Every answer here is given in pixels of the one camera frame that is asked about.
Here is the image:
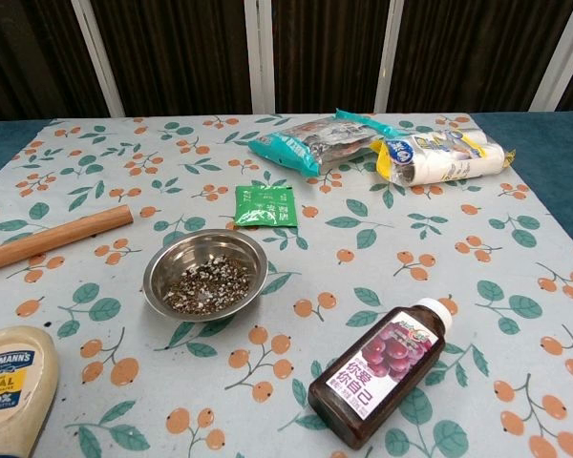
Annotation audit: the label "wooden stick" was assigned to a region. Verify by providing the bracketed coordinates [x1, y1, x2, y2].
[0, 204, 136, 277]

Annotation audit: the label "grape juice bottle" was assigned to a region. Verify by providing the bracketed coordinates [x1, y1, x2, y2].
[308, 297, 455, 450]

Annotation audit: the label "crushed brown white granules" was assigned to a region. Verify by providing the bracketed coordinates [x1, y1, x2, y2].
[164, 256, 251, 314]

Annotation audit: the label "floral tablecloth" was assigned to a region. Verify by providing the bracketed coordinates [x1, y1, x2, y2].
[0, 113, 573, 458]

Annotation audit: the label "yellow white roll package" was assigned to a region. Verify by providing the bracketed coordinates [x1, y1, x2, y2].
[370, 127, 517, 188]

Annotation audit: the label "green sachet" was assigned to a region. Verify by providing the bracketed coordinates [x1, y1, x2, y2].
[232, 184, 300, 229]

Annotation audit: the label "stainless steel bowl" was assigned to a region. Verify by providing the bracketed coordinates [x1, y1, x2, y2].
[142, 228, 270, 324]

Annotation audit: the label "white metal frame post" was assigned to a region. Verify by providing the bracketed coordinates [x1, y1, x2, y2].
[70, 0, 126, 118]
[243, 0, 276, 115]
[528, 0, 573, 114]
[371, 0, 406, 115]

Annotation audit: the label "teal snack bag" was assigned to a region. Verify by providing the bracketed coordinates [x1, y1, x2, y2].
[246, 108, 403, 179]

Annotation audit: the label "mayonnaise squeeze bottle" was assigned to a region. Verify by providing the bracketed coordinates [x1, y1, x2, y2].
[0, 325, 60, 458]

